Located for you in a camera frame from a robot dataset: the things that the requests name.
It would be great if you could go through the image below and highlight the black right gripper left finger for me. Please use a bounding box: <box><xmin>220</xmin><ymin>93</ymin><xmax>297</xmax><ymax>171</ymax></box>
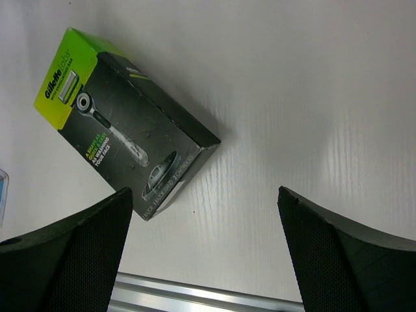
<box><xmin>1</xmin><ymin>188</ymin><xmax>133</xmax><ymax>311</ymax></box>

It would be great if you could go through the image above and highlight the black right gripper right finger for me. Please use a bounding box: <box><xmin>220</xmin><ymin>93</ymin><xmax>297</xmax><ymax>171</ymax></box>
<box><xmin>278</xmin><ymin>187</ymin><xmax>415</xmax><ymax>311</ymax></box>

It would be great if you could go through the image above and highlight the clear blue razor blister pack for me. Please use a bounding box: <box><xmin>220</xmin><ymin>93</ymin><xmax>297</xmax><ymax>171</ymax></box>
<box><xmin>0</xmin><ymin>170</ymin><xmax>9</xmax><ymax>226</ymax></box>

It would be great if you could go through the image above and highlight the aluminium front rail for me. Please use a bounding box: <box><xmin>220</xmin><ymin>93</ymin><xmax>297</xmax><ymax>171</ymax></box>
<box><xmin>107</xmin><ymin>272</ymin><xmax>304</xmax><ymax>311</ymax></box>

